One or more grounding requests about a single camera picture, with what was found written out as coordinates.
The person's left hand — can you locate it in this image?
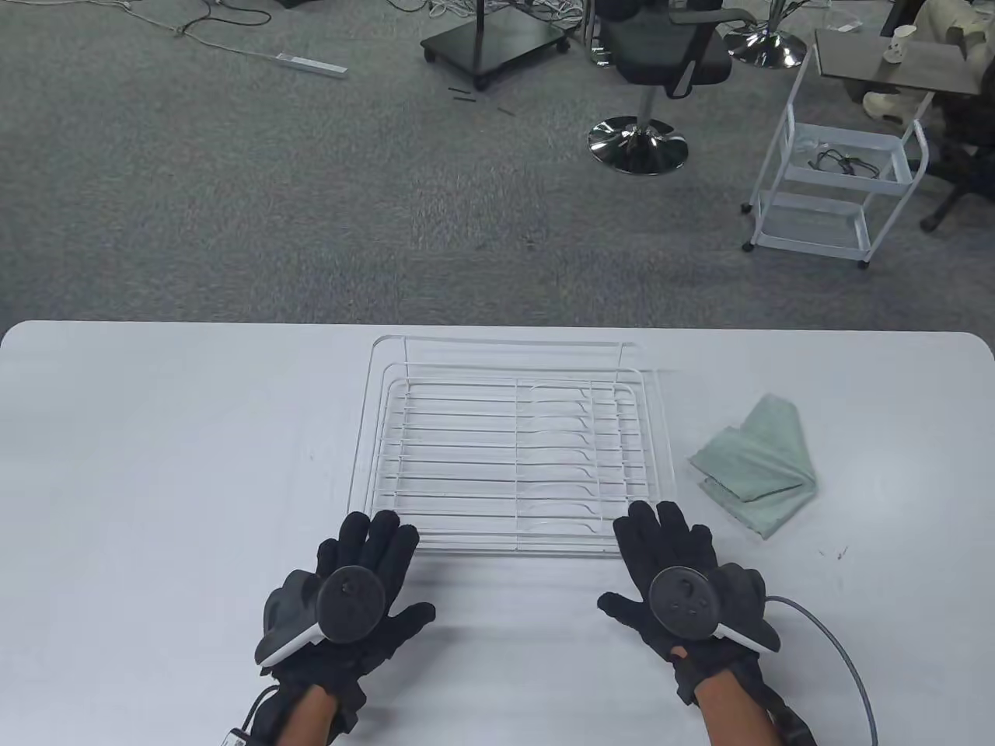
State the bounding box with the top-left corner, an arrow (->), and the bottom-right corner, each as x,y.
257,509 -> 438,698

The person's right hand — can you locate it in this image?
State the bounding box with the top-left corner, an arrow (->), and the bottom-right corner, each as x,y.
597,500 -> 780,678

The person's left forearm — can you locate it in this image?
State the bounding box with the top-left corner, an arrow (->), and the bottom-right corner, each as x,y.
274,687 -> 340,746

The person's right forearm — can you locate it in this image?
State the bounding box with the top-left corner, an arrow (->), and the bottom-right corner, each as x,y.
694,667 -> 780,746

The black round hand-mounted controller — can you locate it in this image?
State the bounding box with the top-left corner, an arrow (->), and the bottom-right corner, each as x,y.
647,565 -> 782,656
255,565 -> 389,668

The folded green cloth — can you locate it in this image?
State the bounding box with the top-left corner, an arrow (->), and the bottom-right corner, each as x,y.
689,393 -> 821,540

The white rolling cart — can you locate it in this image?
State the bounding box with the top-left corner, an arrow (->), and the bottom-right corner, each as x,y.
741,45 -> 932,270

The black chair star base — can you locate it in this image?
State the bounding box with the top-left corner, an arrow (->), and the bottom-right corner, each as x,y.
920,97 -> 995,234

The black office chair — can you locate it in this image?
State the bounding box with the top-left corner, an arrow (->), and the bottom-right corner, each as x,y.
587,0 -> 759,176

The white power strip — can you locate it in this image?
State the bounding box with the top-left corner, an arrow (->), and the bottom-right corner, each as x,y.
275,52 -> 349,77

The chrome round chair base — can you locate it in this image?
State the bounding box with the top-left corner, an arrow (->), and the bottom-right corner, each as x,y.
722,0 -> 810,69

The black wheeled stand base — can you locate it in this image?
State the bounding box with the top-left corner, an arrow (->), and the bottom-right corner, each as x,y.
420,0 -> 571,89

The dark grey table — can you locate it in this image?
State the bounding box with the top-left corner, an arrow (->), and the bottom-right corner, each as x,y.
813,29 -> 995,99

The white wire dish rack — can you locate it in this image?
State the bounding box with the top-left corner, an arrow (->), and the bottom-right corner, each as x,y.
354,335 -> 679,560

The black glove cable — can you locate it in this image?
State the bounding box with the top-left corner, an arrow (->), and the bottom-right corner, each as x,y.
225,684 -> 282,746

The black wrist strap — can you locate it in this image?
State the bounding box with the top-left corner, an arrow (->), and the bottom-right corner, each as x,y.
758,680 -> 819,746

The grey glove cable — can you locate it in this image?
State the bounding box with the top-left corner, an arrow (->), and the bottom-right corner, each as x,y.
765,594 -> 881,746

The black cable in cart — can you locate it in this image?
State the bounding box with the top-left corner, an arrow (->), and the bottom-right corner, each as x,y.
808,147 -> 882,180

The white floor cable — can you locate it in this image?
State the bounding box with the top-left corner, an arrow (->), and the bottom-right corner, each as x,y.
74,0 -> 279,59

